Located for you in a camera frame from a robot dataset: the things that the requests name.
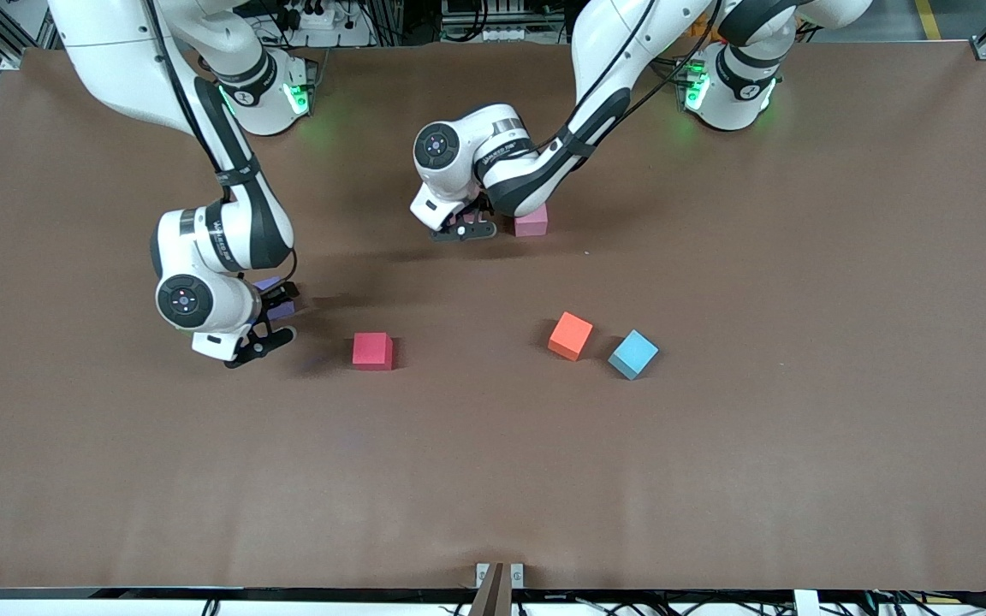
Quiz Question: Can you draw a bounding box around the metal table edge bracket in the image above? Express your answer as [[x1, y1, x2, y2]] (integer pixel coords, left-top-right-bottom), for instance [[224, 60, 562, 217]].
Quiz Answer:
[[476, 562, 525, 591]]

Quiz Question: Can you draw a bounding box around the black cable bundle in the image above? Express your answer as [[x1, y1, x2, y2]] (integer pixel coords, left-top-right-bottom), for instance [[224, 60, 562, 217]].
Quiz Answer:
[[870, 575, 986, 616]]

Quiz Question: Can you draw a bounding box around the brown paper table cover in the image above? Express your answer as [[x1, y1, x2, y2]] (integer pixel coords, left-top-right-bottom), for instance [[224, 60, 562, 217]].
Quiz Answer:
[[0, 43, 986, 591]]

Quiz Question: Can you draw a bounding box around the red foam cube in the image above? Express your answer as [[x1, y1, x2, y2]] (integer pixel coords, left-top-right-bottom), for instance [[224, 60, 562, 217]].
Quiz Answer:
[[353, 333, 395, 371]]

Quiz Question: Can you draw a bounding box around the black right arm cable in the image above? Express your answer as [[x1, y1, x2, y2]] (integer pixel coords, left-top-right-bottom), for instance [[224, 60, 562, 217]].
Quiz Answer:
[[144, 0, 300, 296]]

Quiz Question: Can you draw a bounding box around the orange foam cube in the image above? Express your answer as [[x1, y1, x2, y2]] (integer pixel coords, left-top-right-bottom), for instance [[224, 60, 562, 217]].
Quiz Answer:
[[548, 311, 594, 362]]

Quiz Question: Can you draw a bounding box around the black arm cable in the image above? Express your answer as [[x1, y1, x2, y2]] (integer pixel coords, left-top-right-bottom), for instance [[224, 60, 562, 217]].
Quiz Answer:
[[144, 0, 300, 296], [544, 0, 725, 151]]

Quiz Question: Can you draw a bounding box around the blue foam cube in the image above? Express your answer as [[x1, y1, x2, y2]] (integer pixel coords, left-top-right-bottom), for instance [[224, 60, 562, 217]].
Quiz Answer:
[[608, 329, 659, 381]]

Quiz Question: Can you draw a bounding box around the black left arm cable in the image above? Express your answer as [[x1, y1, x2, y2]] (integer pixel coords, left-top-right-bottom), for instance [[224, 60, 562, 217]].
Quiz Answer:
[[544, 0, 725, 151]]

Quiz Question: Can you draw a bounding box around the purple foam cube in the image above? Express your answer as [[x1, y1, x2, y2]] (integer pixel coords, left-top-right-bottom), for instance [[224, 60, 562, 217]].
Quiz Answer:
[[252, 274, 299, 323]]

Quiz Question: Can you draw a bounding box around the brown wedge post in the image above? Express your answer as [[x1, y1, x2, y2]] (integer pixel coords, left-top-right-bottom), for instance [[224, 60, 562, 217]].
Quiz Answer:
[[467, 562, 513, 616]]

